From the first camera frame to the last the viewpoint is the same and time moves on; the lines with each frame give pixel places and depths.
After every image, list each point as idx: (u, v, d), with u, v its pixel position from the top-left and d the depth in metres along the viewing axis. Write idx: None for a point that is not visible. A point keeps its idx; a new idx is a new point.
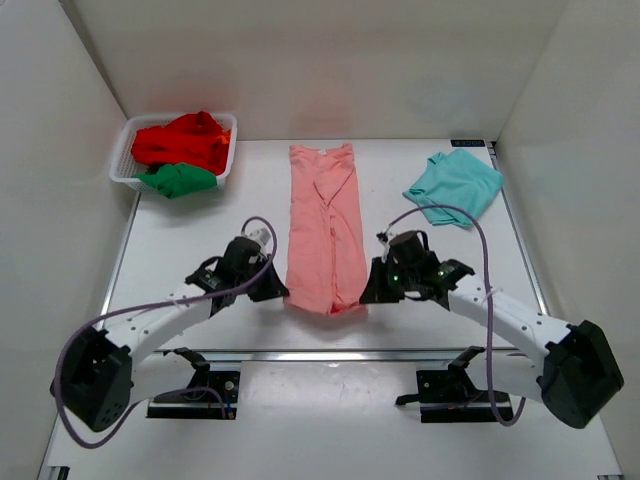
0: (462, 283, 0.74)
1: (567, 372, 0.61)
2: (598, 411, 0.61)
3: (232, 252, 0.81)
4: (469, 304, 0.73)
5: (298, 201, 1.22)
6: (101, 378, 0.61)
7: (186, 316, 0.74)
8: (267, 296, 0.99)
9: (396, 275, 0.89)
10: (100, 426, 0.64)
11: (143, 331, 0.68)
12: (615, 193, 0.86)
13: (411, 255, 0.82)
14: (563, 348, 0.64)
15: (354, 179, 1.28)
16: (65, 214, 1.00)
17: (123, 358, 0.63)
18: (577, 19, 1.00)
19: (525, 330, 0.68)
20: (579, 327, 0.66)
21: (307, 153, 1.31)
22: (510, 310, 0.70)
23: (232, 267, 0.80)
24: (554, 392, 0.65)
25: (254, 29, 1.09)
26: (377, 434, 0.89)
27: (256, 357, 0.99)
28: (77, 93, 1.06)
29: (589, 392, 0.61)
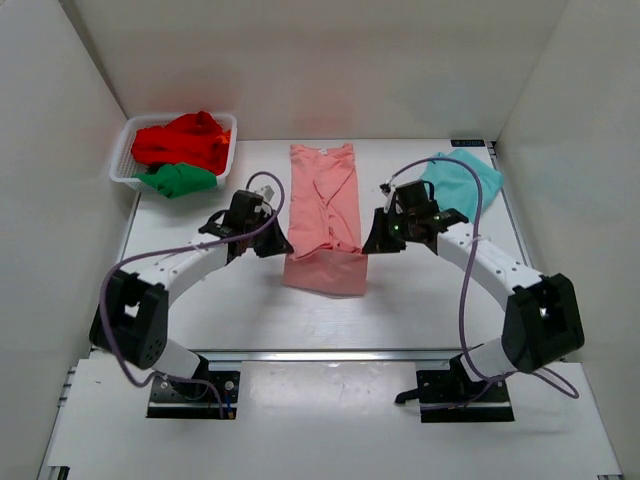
0: (453, 228, 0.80)
1: (529, 318, 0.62)
2: (546, 359, 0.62)
3: (237, 202, 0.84)
4: (457, 249, 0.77)
5: (298, 201, 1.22)
6: (142, 314, 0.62)
7: (206, 260, 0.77)
8: (275, 252, 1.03)
9: (396, 225, 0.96)
10: (145, 367, 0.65)
11: (171, 271, 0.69)
12: (616, 192, 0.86)
13: (413, 200, 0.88)
14: (531, 294, 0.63)
15: (354, 178, 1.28)
16: (65, 214, 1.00)
17: (160, 292, 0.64)
18: (577, 19, 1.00)
19: (499, 273, 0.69)
20: (551, 278, 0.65)
21: (307, 152, 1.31)
22: (490, 256, 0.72)
23: (240, 218, 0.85)
24: (511, 333, 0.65)
25: (254, 29, 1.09)
26: (377, 434, 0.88)
27: (252, 357, 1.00)
28: (77, 93, 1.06)
29: (541, 340, 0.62)
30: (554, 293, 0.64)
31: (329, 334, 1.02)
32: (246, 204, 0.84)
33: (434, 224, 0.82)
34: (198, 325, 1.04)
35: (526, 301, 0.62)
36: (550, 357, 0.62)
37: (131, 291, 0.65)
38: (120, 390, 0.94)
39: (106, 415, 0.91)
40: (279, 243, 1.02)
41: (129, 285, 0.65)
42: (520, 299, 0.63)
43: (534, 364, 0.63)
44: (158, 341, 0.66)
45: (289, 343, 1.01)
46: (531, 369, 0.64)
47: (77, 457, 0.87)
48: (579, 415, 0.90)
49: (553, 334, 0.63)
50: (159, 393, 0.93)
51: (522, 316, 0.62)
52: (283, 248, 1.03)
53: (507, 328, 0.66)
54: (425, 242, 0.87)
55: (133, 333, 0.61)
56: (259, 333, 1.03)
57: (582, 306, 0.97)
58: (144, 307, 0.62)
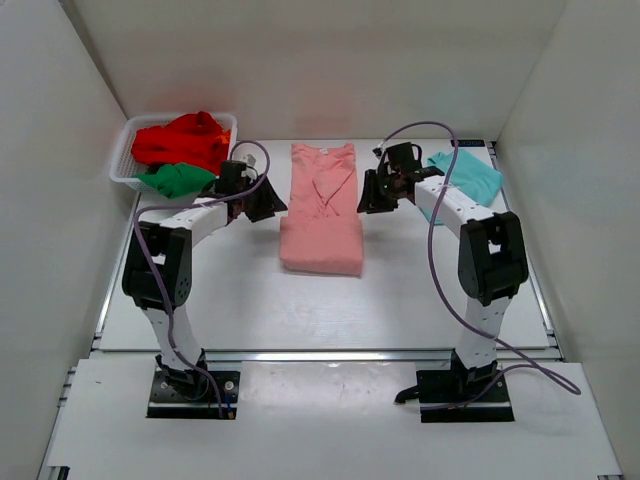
0: (428, 179, 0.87)
1: (477, 245, 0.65)
2: (493, 285, 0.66)
3: (226, 171, 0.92)
4: (429, 195, 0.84)
5: (297, 200, 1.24)
6: (173, 253, 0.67)
7: (213, 215, 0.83)
8: (266, 214, 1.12)
9: (385, 184, 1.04)
10: (179, 302, 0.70)
11: (188, 221, 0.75)
12: (615, 192, 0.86)
13: (400, 157, 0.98)
14: (481, 226, 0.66)
15: (354, 178, 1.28)
16: (65, 214, 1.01)
17: (185, 232, 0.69)
18: (578, 19, 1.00)
19: (458, 211, 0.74)
20: (503, 215, 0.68)
21: (308, 151, 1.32)
22: (455, 199, 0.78)
23: (229, 183, 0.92)
24: (464, 262, 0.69)
25: (255, 29, 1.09)
26: (378, 434, 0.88)
27: (248, 358, 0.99)
28: (77, 93, 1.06)
29: (488, 267, 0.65)
30: (505, 229, 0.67)
31: (329, 334, 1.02)
32: (235, 171, 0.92)
33: (414, 176, 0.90)
34: (197, 318, 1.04)
35: (476, 231, 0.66)
36: (497, 285, 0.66)
37: (157, 240, 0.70)
38: (119, 390, 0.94)
39: (105, 416, 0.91)
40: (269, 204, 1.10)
41: (154, 234, 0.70)
42: (470, 229, 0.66)
43: (483, 291, 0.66)
44: (187, 279, 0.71)
45: (288, 343, 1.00)
46: (480, 296, 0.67)
47: (77, 457, 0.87)
48: (579, 414, 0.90)
49: (501, 266, 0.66)
50: (158, 394, 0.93)
51: (471, 244, 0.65)
52: (271, 209, 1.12)
53: (461, 257, 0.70)
54: (406, 194, 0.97)
55: (168, 270, 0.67)
56: (256, 331, 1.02)
57: (581, 306, 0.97)
58: (174, 247, 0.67)
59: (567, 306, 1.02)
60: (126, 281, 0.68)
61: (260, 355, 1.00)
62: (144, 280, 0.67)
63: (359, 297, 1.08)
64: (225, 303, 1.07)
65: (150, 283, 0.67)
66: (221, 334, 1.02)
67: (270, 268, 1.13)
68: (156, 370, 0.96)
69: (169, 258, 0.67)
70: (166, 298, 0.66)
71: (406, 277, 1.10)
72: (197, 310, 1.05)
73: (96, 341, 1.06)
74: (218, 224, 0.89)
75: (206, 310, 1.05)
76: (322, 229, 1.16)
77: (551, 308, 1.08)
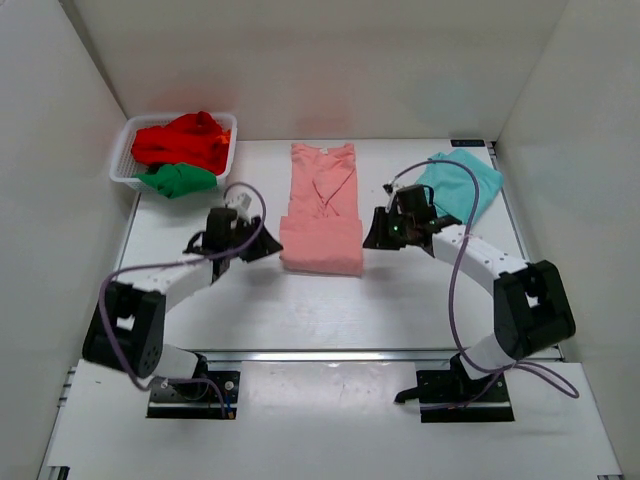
0: (446, 229, 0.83)
1: (514, 300, 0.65)
2: (539, 344, 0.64)
3: (214, 223, 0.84)
4: (449, 246, 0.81)
5: (297, 200, 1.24)
6: (141, 320, 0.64)
7: (196, 274, 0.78)
8: (258, 256, 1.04)
9: (395, 225, 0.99)
10: (143, 373, 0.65)
11: (165, 281, 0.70)
12: (615, 193, 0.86)
13: (414, 203, 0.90)
14: (516, 278, 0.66)
15: (354, 178, 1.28)
16: (65, 214, 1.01)
17: (157, 295, 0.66)
18: (578, 19, 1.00)
19: (487, 263, 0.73)
20: (537, 264, 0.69)
21: (308, 151, 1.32)
22: (480, 250, 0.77)
23: (218, 237, 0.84)
24: (502, 321, 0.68)
25: (255, 29, 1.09)
26: (378, 434, 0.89)
27: (248, 358, 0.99)
28: (77, 94, 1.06)
29: (531, 323, 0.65)
30: (541, 279, 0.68)
31: (329, 334, 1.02)
32: (223, 224, 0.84)
33: (430, 228, 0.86)
34: (194, 319, 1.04)
35: (513, 284, 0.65)
36: (540, 344, 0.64)
37: (127, 301, 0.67)
38: (119, 390, 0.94)
39: (105, 416, 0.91)
40: (262, 247, 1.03)
41: (125, 295, 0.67)
42: (505, 282, 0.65)
43: (525, 351, 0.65)
44: (154, 347, 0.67)
45: (287, 342, 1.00)
46: (521, 354, 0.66)
47: (78, 457, 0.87)
48: (579, 415, 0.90)
49: (546, 321, 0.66)
50: (159, 394, 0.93)
51: (508, 298, 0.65)
52: (265, 253, 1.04)
53: (498, 316, 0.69)
54: (423, 245, 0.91)
55: (133, 337, 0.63)
56: (252, 332, 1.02)
57: (581, 306, 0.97)
58: (144, 311, 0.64)
59: None
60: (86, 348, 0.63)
61: (259, 355, 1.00)
62: (106, 349, 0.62)
63: (359, 297, 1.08)
64: (226, 310, 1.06)
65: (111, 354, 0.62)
66: (217, 334, 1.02)
67: (270, 268, 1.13)
68: None
69: (136, 325, 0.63)
70: (128, 370, 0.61)
71: (405, 277, 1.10)
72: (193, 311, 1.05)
73: None
74: (201, 284, 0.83)
75: (202, 310, 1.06)
76: (323, 228, 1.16)
77: None
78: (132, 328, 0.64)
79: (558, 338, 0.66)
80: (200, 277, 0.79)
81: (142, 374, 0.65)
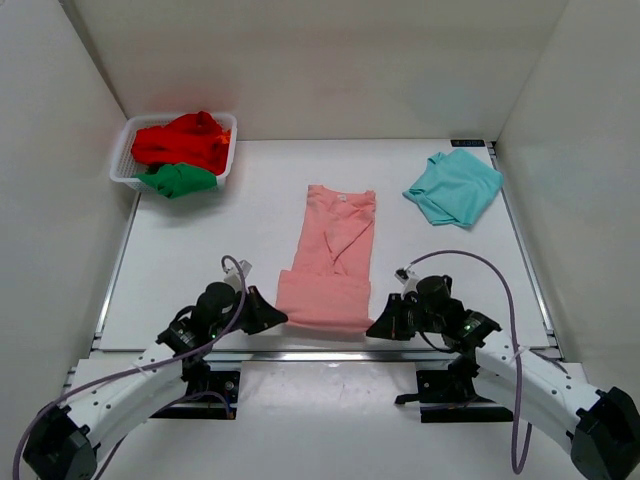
0: (489, 340, 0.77)
1: (600, 442, 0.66)
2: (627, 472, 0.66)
3: (203, 306, 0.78)
4: (496, 361, 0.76)
5: (305, 250, 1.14)
6: (63, 456, 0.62)
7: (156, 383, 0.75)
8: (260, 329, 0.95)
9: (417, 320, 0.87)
10: None
11: (104, 406, 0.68)
12: (616, 192, 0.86)
13: (441, 302, 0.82)
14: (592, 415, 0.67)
15: (371, 231, 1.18)
16: (65, 214, 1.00)
17: (78, 439, 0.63)
18: (578, 20, 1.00)
19: (555, 393, 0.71)
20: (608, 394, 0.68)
21: (325, 197, 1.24)
22: (539, 372, 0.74)
23: (205, 321, 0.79)
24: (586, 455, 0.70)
25: (254, 30, 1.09)
26: (378, 434, 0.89)
27: (250, 357, 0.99)
28: (77, 93, 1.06)
29: (616, 459, 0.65)
30: (617, 407, 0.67)
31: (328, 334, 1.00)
32: (210, 307, 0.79)
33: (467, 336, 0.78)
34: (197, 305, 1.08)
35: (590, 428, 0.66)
36: (625, 473, 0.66)
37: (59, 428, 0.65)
38: None
39: None
40: (261, 321, 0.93)
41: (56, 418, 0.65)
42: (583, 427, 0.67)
43: (608, 479, 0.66)
44: (83, 473, 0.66)
45: (288, 343, 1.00)
46: None
47: None
48: None
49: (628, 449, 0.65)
50: None
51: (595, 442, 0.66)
52: (263, 327, 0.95)
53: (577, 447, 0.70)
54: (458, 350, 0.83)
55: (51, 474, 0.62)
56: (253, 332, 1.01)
57: (582, 307, 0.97)
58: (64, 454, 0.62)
59: (567, 306, 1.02)
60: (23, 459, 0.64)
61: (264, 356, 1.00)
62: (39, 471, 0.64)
63: None
64: None
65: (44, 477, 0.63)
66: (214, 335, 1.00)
67: (271, 268, 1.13)
68: None
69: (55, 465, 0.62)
70: None
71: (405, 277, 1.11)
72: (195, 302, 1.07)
73: (95, 341, 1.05)
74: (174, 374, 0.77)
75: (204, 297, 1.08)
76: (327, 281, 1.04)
77: (552, 309, 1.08)
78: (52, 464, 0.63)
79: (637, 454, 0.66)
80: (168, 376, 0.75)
81: None
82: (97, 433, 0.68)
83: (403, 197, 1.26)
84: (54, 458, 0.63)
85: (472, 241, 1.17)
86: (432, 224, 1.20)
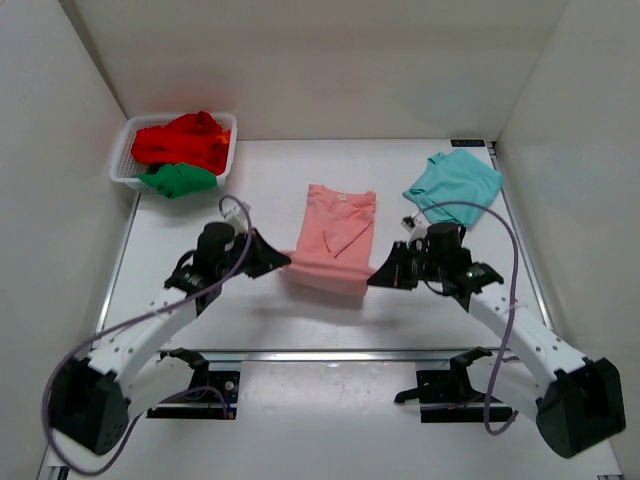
0: (487, 289, 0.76)
1: (572, 405, 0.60)
2: (589, 446, 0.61)
3: (203, 244, 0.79)
4: (490, 312, 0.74)
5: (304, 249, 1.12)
6: (93, 406, 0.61)
7: (173, 325, 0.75)
8: (263, 272, 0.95)
9: (423, 266, 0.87)
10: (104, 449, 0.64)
11: (126, 351, 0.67)
12: (616, 191, 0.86)
13: (448, 248, 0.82)
14: (569, 377, 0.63)
15: (370, 233, 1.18)
16: (65, 214, 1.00)
17: (109, 383, 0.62)
18: (578, 20, 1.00)
19: (538, 351, 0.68)
20: (595, 362, 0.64)
21: (325, 196, 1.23)
22: (529, 329, 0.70)
23: (208, 261, 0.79)
24: (549, 418, 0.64)
25: (254, 30, 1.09)
26: (379, 434, 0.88)
27: (248, 357, 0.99)
28: (77, 93, 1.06)
29: (584, 427, 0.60)
30: (600, 376, 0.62)
31: (329, 333, 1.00)
32: (214, 246, 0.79)
33: (466, 281, 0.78)
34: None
35: (568, 388, 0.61)
36: (587, 443, 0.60)
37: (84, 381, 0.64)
38: None
39: None
40: (265, 262, 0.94)
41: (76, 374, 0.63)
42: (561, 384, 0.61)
43: (568, 444, 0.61)
44: (116, 424, 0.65)
45: (288, 342, 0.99)
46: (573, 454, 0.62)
47: None
48: None
49: (597, 420, 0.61)
50: None
51: (565, 401, 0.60)
52: (268, 268, 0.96)
53: (543, 410, 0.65)
54: (455, 296, 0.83)
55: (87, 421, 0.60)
56: (252, 332, 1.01)
57: (582, 307, 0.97)
58: (95, 400, 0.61)
59: (567, 306, 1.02)
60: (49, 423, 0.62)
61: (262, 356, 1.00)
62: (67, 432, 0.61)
63: None
64: (226, 318, 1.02)
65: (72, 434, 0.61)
66: (212, 336, 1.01)
67: None
68: None
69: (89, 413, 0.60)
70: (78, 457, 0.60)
71: None
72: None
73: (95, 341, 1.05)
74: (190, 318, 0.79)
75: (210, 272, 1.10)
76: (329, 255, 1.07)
77: (553, 308, 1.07)
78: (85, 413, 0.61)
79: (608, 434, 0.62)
80: (178, 323, 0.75)
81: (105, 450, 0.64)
82: (124, 380, 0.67)
83: (403, 197, 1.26)
84: (83, 414, 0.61)
85: (472, 241, 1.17)
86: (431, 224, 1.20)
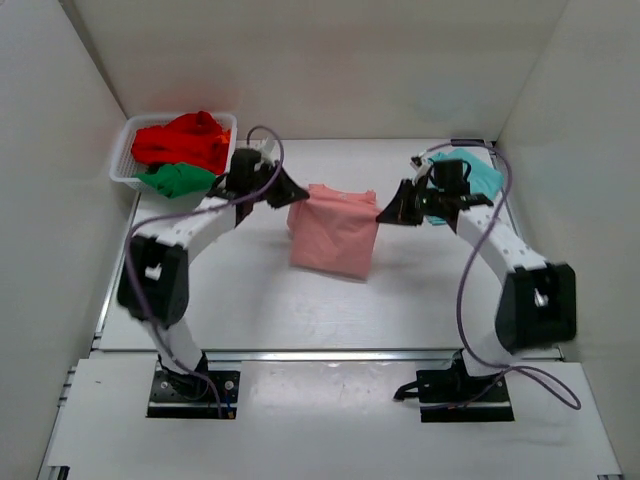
0: (475, 209, 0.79)
1: (521, 298, 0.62)
2: (532, 344, 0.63)
3: (235, 165, 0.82)
4: (473, 229, 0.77)
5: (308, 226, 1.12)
6: (166, 272, 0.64)
7: (218, 224, 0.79)
8: (287, 202, 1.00)
9: (423, 199, 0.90)
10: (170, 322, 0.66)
11: (188, 233, 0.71)
12: (616, 190, 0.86)
13: (450, 178, 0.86)
14: (527, 274, 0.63)
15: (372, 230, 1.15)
16: (65, 214, 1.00)
17: (179, 251, 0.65)
18: (578, 19, 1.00)
19: (505, 253, 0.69)
20: (558, 266, 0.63)
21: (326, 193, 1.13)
22: (504, 239, 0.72)
23: (242, 176, 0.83)
24: (503, 313, 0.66)
25: (254, 29, 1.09)
26: (379, 434, 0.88)
27: (248, 357, 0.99)
28: (77, 93, 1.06)
29: (532, 323, 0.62)
30: (557, 280, 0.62)
31: (329, 333, 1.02)
32: (246, 166, 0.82)
33: (458, 203, 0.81)
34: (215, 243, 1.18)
35: (522, 280, 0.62)
36: (531, 338, 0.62)
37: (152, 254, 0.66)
38: (119, 390, 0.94)
39: (105, 415, 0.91)
40: (287, 192, 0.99)
41: (149, 246, 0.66)
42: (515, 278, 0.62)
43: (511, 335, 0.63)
44: (182, 298, 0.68)
45: (289, 341, 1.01)
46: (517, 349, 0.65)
47: (78, 457, 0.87)
48: (578, 415, 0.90)
49: (544, 322, 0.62)
50: (159, 393, 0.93)
51: (514, 293, 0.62)
52: (291, 198, 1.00)
53: (500, 306, 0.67)
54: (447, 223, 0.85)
55: (160, 289, 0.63)
56: (253, 332, 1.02)
57: (582, 306, 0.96)
58: (169, 265, 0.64)
59: None
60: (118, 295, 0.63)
61: (262, 355, 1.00)
62: (133, 301, 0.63)
63: (359, 298, 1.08)
64: (229, 317, 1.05)
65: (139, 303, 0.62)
66: (214, 335, 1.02)
67: (272, 268, 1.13)
68: (156, 370, 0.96)
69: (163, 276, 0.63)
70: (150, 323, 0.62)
71: (405, 277, 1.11)
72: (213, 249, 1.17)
73: (96, 341, 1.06)
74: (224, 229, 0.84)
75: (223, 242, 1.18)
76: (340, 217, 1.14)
77: None
78: (157, 281, 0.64)
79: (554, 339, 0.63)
80: (221, 228, 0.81)
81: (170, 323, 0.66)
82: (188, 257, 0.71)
83: None
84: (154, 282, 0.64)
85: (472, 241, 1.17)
86: (431, 223, 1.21)
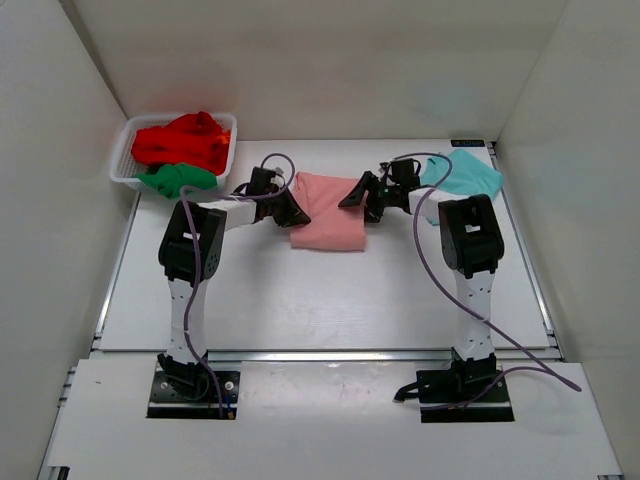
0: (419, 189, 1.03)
1: (454, 222, 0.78)
2: (473, 261, 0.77)
3: (257, 176, 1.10)
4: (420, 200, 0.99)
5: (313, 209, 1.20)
6: (207, 230, 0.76)
7: (244, 212, 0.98)
8: (292, 219, 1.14)
9: (386, 189, 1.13)
10: (205, 274, 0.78)
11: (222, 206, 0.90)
12: (615, 191, 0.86)
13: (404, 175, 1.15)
14: (456, 205, 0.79)
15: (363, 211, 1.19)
16: (65, 213, 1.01)
17: (220, 213, 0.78)
18: (577, 20, 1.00)
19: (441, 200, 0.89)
20: (478, 197, 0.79)
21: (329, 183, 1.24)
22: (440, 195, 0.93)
23: (258, 186, 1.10)
24: (446, 241, 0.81)
25: (254, 30, 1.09)
26: (379, 433, 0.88)
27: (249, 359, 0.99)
28: (78, 93, 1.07)
29: (471, 244, 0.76)
30: (480, 209, 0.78)
31: (329, 334, 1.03)
32: (263, 176, 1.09)
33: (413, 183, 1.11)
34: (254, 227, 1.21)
35: (451, 209, 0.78)
36: (472, 255, 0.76)
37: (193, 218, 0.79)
38: (119, 389, 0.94)
39: (105, 415, 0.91)
40: (295, 209, 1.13)
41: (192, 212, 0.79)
42: (445, 207, 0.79)
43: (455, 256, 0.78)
44: (215, 255, 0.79)
45: (288, 342, 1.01)
46: (461, 267, 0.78)
47: (78, 457, 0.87)
48: (578, 414, 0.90)
49: (479, 242, 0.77)
50: (159, 394, 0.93)
51: (447, 219, 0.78)
52: (296, 215, 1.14)
53: (444, 237, 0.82)
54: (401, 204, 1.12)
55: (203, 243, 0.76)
56: (257, 332, 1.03)
57: (582, 307, 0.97)
58: (211, 223, 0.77)
59: (568, 306, 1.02)
60: (162, 249, 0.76)
61: (263, 355, 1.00)
62: (179, 251, 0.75)
63: (358, 297, 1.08)
64: (232, 319, 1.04)
65: (186, 251, 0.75)
66: (217, 336, 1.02)
67: (278, 270, 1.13)
68: (156, 370, 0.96)
69: (206, 231, 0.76)
70: (199, 268, 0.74)
71: (405, 277, 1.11)
72: (232, 234, 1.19)
73: (95, 341, 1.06)
74: (246, 221, 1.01)
75: (241, 229, 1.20)
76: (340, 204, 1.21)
77: (553, 309, 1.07)
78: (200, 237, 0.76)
79: (491, 255, 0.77)
80: (246, 214, 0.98)
81: (204, 275, 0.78)
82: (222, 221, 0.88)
83: None
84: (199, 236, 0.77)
85: None
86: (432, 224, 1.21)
